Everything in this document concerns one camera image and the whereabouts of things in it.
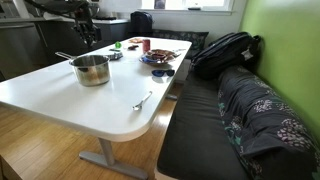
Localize small dark candy wrapper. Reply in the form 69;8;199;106
128;45;139;50

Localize black backpack on bench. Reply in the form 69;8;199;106
190;32;262;80

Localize dark backpack by window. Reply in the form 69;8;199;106
130;11;153;37

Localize metal spoon on table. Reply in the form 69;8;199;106
132;91;152;111

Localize orange snack packet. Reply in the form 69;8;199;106
129;38;142;43

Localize dark floral bench cushion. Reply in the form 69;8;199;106
218;66;320;180

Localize floral pillow under window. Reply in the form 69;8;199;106
153;29;208;59

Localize green round lid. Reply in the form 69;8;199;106
115;41;122;49

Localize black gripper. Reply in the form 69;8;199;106
73;14;102;43

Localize red soda can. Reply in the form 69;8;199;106
142;39;150;53

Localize blue sunglasses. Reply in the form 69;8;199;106
151;69;175;77

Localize black bench seat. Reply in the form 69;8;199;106
155;74;250;180

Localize dark kitchen cabinet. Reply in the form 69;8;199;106
36;21;129;64

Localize grey table leg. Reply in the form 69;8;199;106
79;138;148;180

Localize blue plate with wrappers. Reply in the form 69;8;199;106
140;49;178;65

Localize stainless steel pot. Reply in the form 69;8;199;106
56;52;110;86

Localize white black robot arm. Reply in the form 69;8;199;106
24;0;102;46

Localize grey calculator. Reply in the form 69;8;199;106
106;52;123;60

